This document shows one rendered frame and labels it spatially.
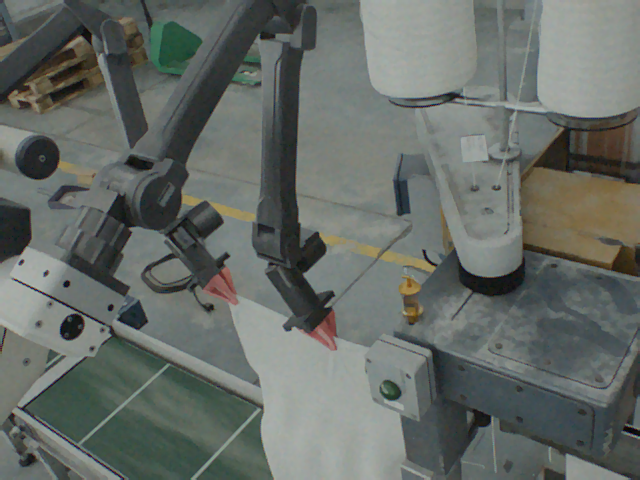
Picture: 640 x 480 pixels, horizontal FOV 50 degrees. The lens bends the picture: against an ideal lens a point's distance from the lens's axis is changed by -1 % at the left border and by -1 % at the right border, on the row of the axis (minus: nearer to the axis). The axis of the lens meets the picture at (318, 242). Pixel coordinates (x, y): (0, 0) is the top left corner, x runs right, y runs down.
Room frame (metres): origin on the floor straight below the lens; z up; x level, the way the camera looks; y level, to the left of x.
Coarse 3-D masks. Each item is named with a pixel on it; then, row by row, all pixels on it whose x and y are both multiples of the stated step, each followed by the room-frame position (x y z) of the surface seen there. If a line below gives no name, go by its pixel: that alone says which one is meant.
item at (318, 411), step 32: (256, 320) 1.13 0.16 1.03; (256, 352) 1.16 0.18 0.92; (288, 352) 1.07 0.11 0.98; (320, 352) 1.00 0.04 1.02; (352, 352) 0.95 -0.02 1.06; (288, 384) 1.09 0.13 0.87; (320, 384) 1.02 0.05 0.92; (352, 384) 0.96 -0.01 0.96; (288, 416) 1.03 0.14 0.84; (320, 416) 1.00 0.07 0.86; (352, 416) 0.96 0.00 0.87; (384, 416) 0.92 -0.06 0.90; (288, 448) 1.00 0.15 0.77; (320, 448) 0.95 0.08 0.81; (352, 448) 0.92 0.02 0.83; (384, 448) 0.89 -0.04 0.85
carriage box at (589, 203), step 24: (552, 144) 1.07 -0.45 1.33; (528, 168) 1.00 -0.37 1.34; (552, 168) 1.07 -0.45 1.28; (576, 168) 0.98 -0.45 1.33; (528, 192) 0.93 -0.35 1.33; (552, 192) 0.92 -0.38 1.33; (576, 192) 0.91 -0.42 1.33; (600, 192) 0.89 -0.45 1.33; (624, 192) 0.88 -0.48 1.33; (528, 216) 0.87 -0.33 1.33; (552, 216) 0.86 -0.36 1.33; (576, 216) 0.84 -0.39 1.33; (600, 216) 0.83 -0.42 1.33; (624, 216) 0.82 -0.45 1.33; (624, 240) 0.76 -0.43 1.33; (624, 264) 0.75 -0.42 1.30
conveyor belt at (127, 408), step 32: (128, 352) 1.91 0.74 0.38; (64, 384) 1.81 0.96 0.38; (96, 384) 1.77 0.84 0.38; (128, 384) 1.74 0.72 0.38; (160, 384) 1.71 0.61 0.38; (192, 384) 1.68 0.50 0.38; (64, 416) 1.65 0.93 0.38; (96, 416) 1.62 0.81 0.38; (128, 416) 1.59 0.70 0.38; (160, 416) 1.56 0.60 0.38; (192, 416) 1.54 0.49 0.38; (224, 416) 1.51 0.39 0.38; (256, 416) 1.48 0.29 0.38; (96, 448) 1.49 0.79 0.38; (128, 448) 1.46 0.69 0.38; (160, 448) 1.43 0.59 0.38; (192, 448) 1.41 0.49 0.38; (224, 448) 1.38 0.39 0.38; (256, 448) 1.36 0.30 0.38
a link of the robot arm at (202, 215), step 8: (192, 208) 1.29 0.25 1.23; (200, 208) 1.30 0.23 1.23; (208, 208) 1.30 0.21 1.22; (184, 216) 1.27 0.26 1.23; (192, 216) 1.28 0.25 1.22; (200, 216) 1.28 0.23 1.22; (208, 216) 1.28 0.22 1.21; (216, 216) 1.29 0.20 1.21; (176, 224) 1.24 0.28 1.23; (200, 224) 1.27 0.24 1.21; (208, 224) 1.27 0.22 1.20; (216, 224) 1.28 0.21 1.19; (160, 232) 1.28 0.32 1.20; (168, 232) 1.23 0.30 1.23; (200, 232) 1.27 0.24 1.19; (208, 232) 1.27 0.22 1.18
